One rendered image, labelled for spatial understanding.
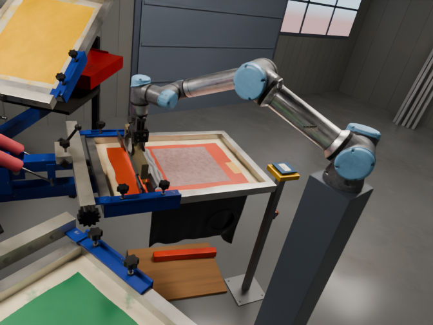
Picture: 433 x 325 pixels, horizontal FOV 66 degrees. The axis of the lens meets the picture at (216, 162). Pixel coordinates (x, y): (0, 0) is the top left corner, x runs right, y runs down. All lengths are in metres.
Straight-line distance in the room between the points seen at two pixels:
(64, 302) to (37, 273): 0.12
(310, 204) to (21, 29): 1.80
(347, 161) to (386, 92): 6.54
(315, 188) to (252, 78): 0.50
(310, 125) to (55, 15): 1.68
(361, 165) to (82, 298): 0.91
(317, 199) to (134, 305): 0.75
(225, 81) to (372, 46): 6.57
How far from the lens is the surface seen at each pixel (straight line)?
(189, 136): 1.91
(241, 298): 2.37
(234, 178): 1.64
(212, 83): 1.34
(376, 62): 7.71
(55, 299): 1.09
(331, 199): 1.32
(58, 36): 2.19
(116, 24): 4.13
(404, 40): 7.53
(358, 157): 1.11
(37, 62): 2.08
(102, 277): 1.13
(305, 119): 1.12
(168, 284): 2.33
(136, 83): 1.37
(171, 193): 1.38
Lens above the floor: 1.81
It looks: 29 degrees down
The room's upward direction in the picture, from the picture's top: 12 degrees clockwise
